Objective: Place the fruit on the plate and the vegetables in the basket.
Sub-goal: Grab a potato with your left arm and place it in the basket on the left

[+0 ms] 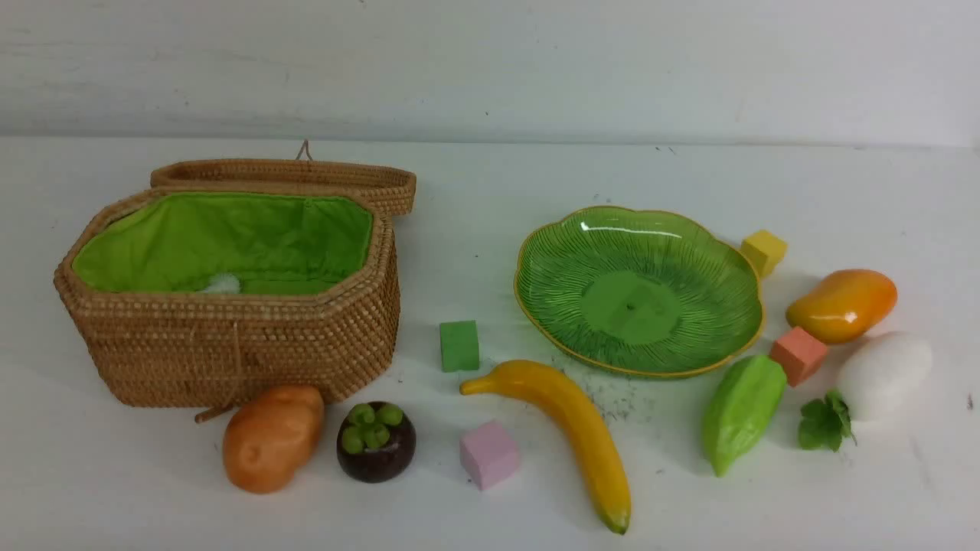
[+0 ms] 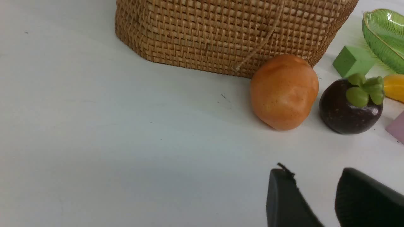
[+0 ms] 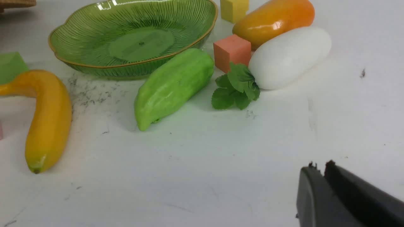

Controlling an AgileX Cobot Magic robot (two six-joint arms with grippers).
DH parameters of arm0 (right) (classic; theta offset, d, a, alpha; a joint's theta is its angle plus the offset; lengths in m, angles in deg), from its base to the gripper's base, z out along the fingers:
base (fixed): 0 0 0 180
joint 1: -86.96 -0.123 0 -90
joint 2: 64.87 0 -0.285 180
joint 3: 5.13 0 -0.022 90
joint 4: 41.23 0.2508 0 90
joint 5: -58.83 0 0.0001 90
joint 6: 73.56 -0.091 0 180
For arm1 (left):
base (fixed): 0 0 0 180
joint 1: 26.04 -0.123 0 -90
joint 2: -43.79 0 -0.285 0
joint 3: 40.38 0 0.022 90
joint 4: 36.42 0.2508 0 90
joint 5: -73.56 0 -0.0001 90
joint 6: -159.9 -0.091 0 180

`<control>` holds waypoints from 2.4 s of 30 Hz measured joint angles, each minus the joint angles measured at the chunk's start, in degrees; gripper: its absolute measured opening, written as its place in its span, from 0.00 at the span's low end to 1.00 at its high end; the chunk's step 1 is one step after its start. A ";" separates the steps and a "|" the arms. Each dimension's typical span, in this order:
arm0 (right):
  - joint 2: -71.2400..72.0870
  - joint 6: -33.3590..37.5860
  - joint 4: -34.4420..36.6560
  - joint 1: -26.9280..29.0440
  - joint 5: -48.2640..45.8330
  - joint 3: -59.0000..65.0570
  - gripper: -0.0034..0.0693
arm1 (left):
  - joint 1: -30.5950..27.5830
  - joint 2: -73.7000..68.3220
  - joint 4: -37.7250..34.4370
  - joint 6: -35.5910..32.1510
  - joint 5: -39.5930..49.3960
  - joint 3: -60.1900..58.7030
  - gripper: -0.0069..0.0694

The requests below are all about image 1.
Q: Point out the pink foam cube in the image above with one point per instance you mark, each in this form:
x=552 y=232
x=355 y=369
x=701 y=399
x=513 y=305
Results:
x=489 y=455

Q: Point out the green foam cube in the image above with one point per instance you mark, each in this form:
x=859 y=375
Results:
x=459 y=346

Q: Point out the dark purple toy mangosteen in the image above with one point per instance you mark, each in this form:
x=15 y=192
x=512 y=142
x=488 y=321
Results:
x=376 y=442

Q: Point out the green toy chayote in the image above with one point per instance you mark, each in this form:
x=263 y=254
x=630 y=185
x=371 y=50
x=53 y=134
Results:
x=741 y=410

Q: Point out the white toy radish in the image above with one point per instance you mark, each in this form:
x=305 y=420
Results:
x=876 y=379

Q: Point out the green fabric basket liner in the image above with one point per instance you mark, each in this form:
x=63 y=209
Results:
x=271 y=244

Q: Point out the orange-brown toy potato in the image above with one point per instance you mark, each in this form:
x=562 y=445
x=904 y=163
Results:
x=268 y=439

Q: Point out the salmon foam cube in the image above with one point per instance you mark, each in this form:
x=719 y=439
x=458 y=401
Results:
x=799 y=354

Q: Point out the woven rattan basket lid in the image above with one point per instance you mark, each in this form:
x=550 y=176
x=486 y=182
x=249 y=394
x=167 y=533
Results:
x=390 y=190

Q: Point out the wooden basket toggle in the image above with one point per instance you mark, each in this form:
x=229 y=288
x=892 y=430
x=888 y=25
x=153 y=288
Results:
x=212 y=413

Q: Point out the woven rattan basket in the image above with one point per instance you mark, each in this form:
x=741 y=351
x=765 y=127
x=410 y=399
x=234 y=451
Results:
x=221 y=347

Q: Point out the yellow foam cube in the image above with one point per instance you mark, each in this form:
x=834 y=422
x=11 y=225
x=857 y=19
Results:
x=764 y=250

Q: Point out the yellow toy banana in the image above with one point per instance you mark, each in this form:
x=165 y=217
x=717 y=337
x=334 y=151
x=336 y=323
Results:
x=573 y=412

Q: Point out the green glass leaf plate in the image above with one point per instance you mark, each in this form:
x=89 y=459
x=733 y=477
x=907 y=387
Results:
x=642 y=293

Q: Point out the orange yellow toy mango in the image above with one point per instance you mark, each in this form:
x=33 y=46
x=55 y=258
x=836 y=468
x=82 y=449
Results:
x=844 y=305

